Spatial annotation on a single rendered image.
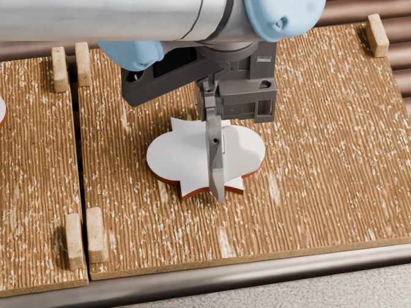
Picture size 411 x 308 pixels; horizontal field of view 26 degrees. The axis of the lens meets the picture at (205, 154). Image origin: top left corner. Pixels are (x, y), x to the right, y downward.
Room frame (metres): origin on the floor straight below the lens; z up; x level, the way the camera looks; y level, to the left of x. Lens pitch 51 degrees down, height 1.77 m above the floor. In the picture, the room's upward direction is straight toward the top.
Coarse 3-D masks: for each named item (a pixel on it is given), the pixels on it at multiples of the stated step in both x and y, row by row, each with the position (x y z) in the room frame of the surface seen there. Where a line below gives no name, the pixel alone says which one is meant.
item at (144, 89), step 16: (176, 48) 0.68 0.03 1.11; (192, 48) 0.67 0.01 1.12; (160, 64) 0.67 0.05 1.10; (176, 64) 0.66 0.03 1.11; (192, 64) 0.65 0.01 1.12; (208, 64) 0.65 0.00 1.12; (128, 80) 0.66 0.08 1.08; (144, 80) 0.65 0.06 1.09; (160, 80) 0.65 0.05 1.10; (176, 80) 0.65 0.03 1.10; (192, 80) 0.65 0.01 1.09; (128, 96) 0.64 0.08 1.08; (144, 96) 0.64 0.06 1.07
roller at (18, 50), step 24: (336, 0) 0.98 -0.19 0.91; (360, 0) 0.97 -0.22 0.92; (384, 0) 0.97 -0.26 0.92; (408, 0) 0.97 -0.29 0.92; (336, 24) 0.94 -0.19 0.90; (0, 48) 0.88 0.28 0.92; (24, 48) 0.88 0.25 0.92; (48, 48) 0.88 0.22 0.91; (72, 48) 0.88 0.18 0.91; (96, 48) 0.89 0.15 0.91
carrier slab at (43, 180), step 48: (0, 96) 0.77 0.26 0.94; (48, 96) 0.77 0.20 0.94; (0, 144) 0.69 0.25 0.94; (48, 144) 0.69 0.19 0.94; (0, 192) 0.62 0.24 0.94; (48, 192) 0.62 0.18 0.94; (0, 240) 0.55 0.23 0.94; (48, 240) 0.55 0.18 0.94; (0, 288) 0.49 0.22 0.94; (48, 288) 0.50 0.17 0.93
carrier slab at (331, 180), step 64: (320, 64) 0.83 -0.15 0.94; (384, 64) 0.83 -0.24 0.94; (128, 128) 0.72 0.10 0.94; (256, 128) 0.72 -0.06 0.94; (320, 128) 0.72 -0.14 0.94; (384, 128) 0.72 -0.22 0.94; (128, 192) 0.62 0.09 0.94; (256, 192) 0.62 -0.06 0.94; (320, 192) 0.62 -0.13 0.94; (384, 192) 0.62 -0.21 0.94; (128, 256) 0.53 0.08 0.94; (192, 256) 0.53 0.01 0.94; (256, 256) 0.53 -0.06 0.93
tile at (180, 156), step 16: (176, 128) 0.71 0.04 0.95; (192, 128) 0.71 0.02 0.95; (240, 128) 0.71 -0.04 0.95; (160, 144) 0.68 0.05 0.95; (176, 144) 0.68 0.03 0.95; (192, 144) 0.68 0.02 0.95; (256, 144) 0.68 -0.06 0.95; (160, 160) 0.66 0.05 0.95; (176, 160) 0.66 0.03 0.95; (192, 160) 0.66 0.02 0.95; (160, 176) 0.63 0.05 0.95; (176, 176) 0.63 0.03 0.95; (192, 176) 0.63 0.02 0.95; (208, 176) 0.63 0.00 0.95; (192, 192) 0.61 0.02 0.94; (240, 192) 0.62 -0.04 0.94
